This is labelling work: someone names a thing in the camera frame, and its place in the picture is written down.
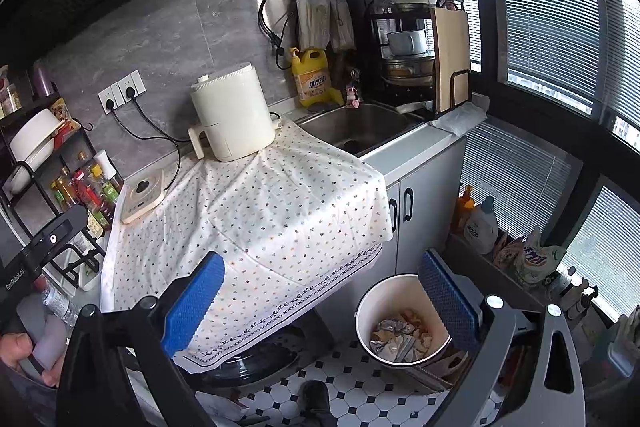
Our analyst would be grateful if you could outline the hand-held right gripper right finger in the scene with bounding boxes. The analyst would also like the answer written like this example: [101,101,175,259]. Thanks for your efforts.
[415,248,586,427]

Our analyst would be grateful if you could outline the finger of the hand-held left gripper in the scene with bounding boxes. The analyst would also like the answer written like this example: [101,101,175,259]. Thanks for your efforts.
[30,205,103,269]

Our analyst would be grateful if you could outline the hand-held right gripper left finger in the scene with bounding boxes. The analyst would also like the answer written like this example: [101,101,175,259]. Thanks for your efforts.
[55,252,225,427]

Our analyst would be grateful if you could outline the brown paper scraps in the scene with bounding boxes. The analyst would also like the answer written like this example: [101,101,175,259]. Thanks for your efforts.
[400,308,433,343]

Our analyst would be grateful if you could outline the cream round waste bin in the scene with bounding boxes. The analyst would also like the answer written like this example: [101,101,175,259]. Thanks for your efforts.
[355,274,453,369]

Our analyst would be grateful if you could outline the large silver foil wrapper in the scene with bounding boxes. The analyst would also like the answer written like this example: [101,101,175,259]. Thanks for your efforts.
[372,319,418,358]

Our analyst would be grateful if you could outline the person's left hand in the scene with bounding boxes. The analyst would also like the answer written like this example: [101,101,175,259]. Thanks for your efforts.
[0,332,65,389]

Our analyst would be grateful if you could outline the black spice shelf rack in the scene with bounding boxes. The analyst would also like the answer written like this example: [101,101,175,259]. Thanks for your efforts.
[0,97,108,290]

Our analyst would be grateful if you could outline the row of condiment bottles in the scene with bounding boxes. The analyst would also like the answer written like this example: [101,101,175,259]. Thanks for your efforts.
[50,150,124,238]

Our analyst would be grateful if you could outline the clear plastic water bottle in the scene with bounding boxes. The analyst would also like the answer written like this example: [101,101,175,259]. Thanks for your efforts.
[42,284,81,328]

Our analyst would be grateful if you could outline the white bowl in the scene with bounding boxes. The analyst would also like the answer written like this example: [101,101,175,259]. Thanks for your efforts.
[10,109,60,162]
[9,147,56,195]

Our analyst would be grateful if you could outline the brown cardboard box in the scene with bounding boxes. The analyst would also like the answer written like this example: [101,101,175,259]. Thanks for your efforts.
[405,347,476,395]

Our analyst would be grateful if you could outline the small printed packet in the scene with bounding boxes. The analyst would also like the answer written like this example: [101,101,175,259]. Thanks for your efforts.
[492,229,526,268]

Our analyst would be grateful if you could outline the white laundry detergent bottle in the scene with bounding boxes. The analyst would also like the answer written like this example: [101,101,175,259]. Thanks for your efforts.
[462,196,501,255]

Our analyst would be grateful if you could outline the white induction cooker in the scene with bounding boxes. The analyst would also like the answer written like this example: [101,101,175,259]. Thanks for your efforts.
[120,170,167,225]

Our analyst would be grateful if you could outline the orange bottle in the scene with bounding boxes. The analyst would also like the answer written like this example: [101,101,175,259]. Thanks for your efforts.
[452,184,476,233]

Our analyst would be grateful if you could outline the laundry powder bag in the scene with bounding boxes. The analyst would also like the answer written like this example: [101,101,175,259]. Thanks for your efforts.
[515,227,563,288]

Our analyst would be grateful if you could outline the grey sink cabinet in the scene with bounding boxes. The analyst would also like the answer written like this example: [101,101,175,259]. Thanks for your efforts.
[360,127,488,280]

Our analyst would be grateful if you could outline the orange snack packet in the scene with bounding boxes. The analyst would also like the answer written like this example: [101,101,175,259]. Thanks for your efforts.
[50,99,81,132]

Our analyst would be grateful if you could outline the floral white tablecloth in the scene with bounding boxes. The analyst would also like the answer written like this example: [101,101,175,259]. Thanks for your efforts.
[100,117,393,373]

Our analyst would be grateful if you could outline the white spray bottle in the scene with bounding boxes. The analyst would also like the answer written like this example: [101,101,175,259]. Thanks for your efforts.
[547,267,598,323]

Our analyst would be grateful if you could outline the white window blind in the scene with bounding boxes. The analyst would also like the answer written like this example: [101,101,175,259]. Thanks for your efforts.
[460,119,583,228]
[557,187,640,308]

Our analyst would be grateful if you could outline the purple cup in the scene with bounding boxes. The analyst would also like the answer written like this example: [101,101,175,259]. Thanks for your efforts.
[32,62,56,98]

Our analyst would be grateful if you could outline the person's dark shoe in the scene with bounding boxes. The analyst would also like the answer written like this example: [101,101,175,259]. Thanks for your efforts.
[299,381,333,427]

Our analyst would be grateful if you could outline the white folded towel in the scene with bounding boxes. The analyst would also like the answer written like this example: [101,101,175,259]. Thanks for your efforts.
[430,102,488,135]

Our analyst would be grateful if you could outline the cream air fryer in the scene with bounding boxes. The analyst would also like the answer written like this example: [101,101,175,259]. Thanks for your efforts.
[188,62,277,162]

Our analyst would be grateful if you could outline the steel kitchen sink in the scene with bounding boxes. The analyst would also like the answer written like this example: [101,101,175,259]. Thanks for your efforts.
[300,103,426,156]

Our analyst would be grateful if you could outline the steel pot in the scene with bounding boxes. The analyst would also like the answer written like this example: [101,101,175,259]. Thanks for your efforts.
[382,57,435,82]

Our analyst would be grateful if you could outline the wooden cutting board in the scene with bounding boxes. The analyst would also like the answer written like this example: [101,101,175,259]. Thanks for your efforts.
[431,6,472,112]

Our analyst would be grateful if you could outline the yellow detergent bottle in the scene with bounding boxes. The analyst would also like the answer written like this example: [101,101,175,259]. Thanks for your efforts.
[291,48,333,108]

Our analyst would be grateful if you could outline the white enamel pot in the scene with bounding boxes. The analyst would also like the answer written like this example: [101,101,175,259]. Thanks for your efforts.
[386,29,428,56]

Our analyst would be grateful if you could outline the small hanging plastic bag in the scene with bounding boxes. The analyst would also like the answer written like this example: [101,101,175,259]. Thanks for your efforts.
[330,0,357,52]

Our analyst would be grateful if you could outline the large hanging plastic bag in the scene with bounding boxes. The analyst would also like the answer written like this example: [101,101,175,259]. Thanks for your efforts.
[295,0,333,50]

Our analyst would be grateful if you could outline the black power cord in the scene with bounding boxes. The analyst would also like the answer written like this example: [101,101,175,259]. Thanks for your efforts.
[106,99,183,195]
[126,88,183,148]

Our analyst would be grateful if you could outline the white wall outlet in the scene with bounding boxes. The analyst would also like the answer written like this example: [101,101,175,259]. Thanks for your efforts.
[117,69,147,100]
[98,82,123,114]

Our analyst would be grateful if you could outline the hanging black cable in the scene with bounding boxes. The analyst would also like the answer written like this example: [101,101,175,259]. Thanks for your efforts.
[257,0,296,70]

